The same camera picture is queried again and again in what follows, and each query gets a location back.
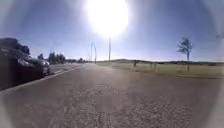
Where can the road kerb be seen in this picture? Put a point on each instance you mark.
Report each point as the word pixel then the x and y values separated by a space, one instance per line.
pixel 66 70

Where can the curved lamp post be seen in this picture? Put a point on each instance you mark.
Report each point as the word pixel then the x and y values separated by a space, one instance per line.
pixel 95 55

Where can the straight pole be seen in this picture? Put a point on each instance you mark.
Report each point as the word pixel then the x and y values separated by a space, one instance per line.
pixel 109 50

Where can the dark asphalt road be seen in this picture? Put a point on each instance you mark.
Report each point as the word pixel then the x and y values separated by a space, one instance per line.
pixel 63 67

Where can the dark car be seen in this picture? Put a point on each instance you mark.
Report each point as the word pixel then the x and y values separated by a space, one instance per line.
pixel 20 68

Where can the dark post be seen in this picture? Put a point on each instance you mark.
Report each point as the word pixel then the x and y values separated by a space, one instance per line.
pixel 134 63

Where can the grey pebbled path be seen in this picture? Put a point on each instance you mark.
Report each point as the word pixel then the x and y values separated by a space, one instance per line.
pixel 110 96

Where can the row of trees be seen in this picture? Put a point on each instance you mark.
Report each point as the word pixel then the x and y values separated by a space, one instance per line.
pixel 56 58

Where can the thin tree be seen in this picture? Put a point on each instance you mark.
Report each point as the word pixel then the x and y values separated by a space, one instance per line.
pixel 185 46

